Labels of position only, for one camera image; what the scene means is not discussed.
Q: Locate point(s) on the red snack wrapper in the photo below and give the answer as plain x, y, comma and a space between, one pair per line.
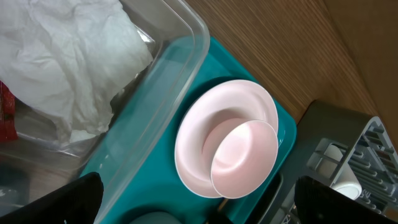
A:
8, 131

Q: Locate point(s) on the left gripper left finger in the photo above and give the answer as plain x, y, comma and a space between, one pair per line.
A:
77, 202

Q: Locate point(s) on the white cup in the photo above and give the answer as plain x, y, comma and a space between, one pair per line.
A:
346, 184

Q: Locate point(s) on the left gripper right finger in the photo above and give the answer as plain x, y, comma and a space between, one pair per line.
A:
326, 205

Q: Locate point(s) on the teal plastic tray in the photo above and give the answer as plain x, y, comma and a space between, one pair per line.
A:
155, 186

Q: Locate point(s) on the white napkin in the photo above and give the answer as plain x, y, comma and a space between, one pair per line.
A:
68, 59

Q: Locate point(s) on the large pink plate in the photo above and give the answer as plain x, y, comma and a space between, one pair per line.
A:
195, 148

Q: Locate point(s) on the grey bowl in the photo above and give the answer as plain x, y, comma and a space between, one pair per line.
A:
156, 218

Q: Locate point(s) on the grey dishwasher rack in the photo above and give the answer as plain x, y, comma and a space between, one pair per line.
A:
346, 152

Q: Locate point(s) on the clear plastic bin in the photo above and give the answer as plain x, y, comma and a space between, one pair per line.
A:
36, 164

